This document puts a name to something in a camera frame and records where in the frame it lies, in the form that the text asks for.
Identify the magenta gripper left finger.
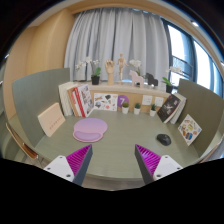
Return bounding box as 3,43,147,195
44,145,93,186

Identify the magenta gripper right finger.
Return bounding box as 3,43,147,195
135,144,182,184

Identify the black computer mouse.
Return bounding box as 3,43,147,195
157,134,171,146

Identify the purple mouse pad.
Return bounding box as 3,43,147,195
73,118,108,142

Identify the beige wooden board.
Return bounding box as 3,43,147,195
38,103,65,137

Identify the wooden chair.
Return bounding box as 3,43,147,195
6,124,41,165

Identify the colourful picture book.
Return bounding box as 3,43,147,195
178,114,202,146

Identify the small potted plant right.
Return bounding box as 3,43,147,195
150,104,156,117

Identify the small potted plant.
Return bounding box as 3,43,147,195
150,104,156,117
134,103,141,115
122,102,129,114

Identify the white books stack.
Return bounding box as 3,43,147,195
58,82,76,116

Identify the small potted plant middle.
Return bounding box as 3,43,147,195
134,103,141,115

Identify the small potted plant left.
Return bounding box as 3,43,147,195
122,102,129,114

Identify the wooden shelf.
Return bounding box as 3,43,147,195
88,82,169,112

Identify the white picture card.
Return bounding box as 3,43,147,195
94,93,118,111

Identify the purple round number sign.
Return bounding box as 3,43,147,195
117,95,129,107

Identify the red white magazine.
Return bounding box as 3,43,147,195
67,84,94,117

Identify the white book behind black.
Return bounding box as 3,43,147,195
170,93,187,124

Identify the grey right divider panel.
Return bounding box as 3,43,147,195
178,79,224,157

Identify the grey divider panel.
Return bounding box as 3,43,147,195
12,68,70,146
178,79,224,157

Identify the grey left divider panel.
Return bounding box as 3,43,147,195
12,68,70,146

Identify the white orchid right pot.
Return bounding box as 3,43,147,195
162,66,183,93

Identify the black horse figure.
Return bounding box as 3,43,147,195
146,73,158,86

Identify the pink horse figure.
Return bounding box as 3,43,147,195
129,70,144,87

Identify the white orchid black pot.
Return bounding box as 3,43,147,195
75,56,101,85

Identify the white orchid behind horse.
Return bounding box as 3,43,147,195
129,59,145,78

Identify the wooden hand model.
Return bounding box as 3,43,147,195
105,59,115,86

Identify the wooden mannequin figure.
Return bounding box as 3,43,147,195
117,54,127,80

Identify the grey curtain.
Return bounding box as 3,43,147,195
64,8,169,81

